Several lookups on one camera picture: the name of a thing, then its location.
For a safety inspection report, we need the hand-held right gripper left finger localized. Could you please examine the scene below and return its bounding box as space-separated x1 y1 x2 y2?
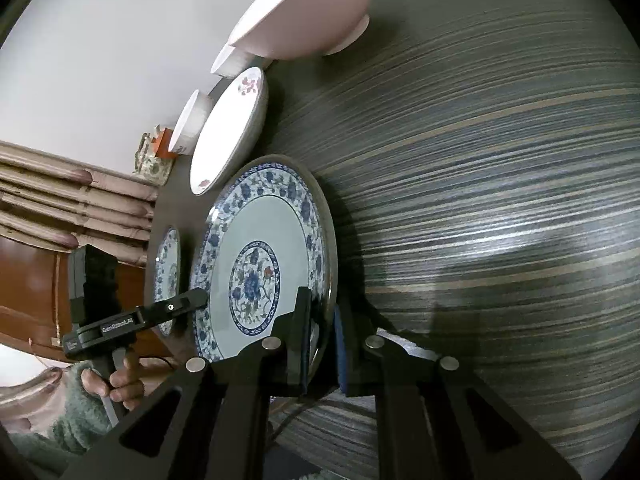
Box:
60 286 314 480

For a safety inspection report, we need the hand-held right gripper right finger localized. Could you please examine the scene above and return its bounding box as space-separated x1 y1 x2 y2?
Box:
332 296 583 480

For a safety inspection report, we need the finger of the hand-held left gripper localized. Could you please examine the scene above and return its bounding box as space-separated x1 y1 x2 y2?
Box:
137 288 209 328

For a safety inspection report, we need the large blue patterned plate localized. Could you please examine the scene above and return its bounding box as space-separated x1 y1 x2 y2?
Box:
189 154 339 397

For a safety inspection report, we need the white plate with pink flowers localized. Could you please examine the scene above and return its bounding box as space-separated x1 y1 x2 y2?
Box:
189 66 270 196

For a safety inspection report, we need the large pink bowl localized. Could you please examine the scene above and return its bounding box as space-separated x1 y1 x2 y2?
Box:
227 0 376 62

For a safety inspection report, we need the person's left forearm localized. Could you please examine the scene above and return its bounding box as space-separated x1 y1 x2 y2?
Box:
9 360 115 457

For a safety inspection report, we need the person's left hand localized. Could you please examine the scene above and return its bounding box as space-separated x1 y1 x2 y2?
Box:
81 346 147 412

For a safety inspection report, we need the small blue patterned plate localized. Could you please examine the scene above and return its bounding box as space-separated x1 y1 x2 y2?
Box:
150 226 182 339

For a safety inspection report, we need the brown wooden cabinet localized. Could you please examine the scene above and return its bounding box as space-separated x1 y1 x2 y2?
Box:
0 235 167 362

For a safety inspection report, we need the beige curtain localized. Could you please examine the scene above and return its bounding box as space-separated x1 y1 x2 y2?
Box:
0 140 159 267

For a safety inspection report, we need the floral teapot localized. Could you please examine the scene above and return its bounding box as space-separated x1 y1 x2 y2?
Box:
132 132 174 182

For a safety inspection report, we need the small white bowl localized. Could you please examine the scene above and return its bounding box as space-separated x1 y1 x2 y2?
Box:
210 42 274 79

